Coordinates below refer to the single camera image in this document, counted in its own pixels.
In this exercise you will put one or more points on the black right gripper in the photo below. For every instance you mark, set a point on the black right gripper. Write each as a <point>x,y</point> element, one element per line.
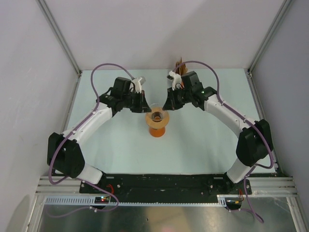
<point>171,104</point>

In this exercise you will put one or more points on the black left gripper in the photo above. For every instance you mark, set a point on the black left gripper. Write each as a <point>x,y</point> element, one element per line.
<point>143,107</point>

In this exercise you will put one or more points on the clear glass dripper cone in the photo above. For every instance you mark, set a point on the clear glass dripper cone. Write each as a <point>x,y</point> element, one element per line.
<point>157,114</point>

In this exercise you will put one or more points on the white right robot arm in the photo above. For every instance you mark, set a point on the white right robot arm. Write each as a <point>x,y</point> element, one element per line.
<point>254,137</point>

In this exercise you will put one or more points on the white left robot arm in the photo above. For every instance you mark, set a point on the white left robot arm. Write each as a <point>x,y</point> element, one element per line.
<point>64,150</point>

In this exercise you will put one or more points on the orange glass carafe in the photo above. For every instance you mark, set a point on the orange glass carafe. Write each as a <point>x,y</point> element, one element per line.
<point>157,132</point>

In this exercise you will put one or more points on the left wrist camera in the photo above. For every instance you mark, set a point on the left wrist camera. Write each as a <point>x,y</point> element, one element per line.
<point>137,83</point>

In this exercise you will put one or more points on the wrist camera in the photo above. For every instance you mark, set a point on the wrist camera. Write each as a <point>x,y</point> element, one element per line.
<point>174,80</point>
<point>137,83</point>

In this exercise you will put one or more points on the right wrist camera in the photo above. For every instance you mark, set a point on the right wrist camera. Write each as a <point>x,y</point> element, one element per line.
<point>174,80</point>

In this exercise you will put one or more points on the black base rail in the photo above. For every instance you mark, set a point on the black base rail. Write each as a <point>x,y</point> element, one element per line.
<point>171,188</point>

